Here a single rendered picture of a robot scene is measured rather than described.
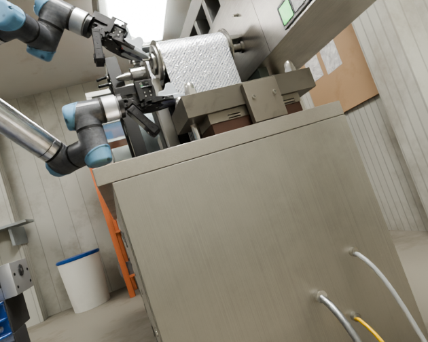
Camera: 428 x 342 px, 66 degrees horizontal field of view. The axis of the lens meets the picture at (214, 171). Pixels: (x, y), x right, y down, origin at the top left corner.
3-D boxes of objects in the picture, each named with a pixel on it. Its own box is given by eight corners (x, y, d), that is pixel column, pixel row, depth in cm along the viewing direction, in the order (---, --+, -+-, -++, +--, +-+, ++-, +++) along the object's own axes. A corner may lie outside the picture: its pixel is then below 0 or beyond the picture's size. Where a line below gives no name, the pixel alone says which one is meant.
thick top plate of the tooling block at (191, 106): (177, 135, 98) (171, 116, 98) (289, 105, 110) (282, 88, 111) (188, 118, 83) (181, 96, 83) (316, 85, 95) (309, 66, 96)
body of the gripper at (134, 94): (153, 77, 99) (113, 85, 95) (162, 104, 98) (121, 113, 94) (151, 87, 106) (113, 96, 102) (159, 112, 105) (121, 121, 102)
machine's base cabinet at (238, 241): (145, 308, 301) (116, 219, 307) (208, 281, 321) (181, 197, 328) (243, 610, 62) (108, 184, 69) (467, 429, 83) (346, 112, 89)
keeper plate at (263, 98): (253, 124, 87) (239, 86, 88) (284, 115, 90) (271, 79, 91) (257, 121, 85) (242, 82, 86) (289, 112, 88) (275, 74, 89)
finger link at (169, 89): (183, 77, 102) (154, 83, 99) (189, 95, 102) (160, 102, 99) (181, 81, 105) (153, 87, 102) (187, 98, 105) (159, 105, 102)
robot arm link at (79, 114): (70, 137, 97) (62, 110, 97) (109, 128, 100) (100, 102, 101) (67, 129, 89) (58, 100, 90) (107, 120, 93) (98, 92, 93)
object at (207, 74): (183, 121, 103) (165, 67, 105) (248, 104, 111) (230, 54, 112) (183, 120, 103) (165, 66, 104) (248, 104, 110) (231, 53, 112)
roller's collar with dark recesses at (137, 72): (133, 86, 136) (128, 72, 136) (147, 83, 138) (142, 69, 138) (134, 79, 130) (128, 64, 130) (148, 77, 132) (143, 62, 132)
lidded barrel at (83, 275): (114, 292, 429) (100, 246, 434) (114, 300, 381) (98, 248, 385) (73, 309, 412) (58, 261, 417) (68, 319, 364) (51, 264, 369)
